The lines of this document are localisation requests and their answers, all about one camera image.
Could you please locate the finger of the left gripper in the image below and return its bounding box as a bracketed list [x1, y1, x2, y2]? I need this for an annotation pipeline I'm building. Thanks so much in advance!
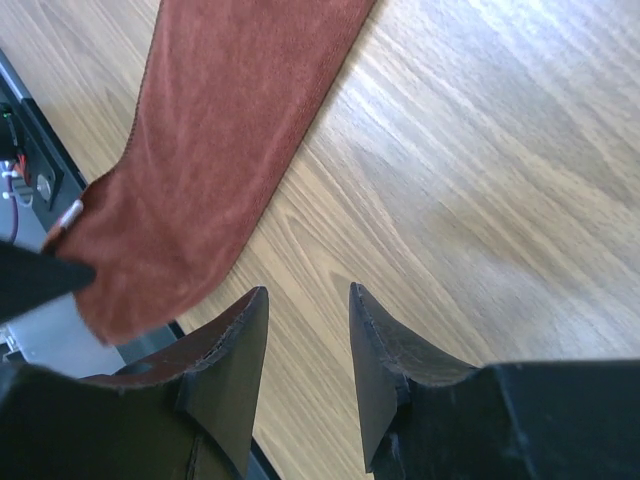
[1, 240, 96, 323]

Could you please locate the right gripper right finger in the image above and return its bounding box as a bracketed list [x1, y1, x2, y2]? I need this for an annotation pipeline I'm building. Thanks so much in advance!
[349, 283, 639, 479]

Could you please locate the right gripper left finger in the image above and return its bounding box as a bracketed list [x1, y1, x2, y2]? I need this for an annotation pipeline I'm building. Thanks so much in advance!
[1, 287, 269, 479]

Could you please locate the brown towel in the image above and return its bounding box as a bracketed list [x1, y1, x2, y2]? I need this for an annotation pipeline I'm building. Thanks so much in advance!
[45, 1, 371, 345]

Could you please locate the aluminium frame rail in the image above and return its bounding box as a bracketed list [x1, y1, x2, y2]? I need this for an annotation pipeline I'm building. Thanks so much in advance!
[0, 209, 126, 376]

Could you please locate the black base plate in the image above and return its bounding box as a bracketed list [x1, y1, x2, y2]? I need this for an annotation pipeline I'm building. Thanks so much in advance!
[1, 55, 87, 230]

